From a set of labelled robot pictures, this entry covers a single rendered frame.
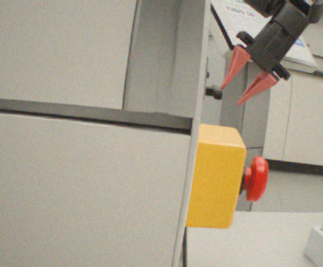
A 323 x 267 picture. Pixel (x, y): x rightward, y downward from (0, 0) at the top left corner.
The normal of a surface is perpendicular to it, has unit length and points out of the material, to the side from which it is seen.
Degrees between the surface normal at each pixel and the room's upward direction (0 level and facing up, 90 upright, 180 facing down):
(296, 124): 90
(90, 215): 90
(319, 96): 90
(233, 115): 90
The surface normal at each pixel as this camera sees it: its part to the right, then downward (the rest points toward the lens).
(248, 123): 0.55, 0.23
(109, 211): -0.04, 0.21
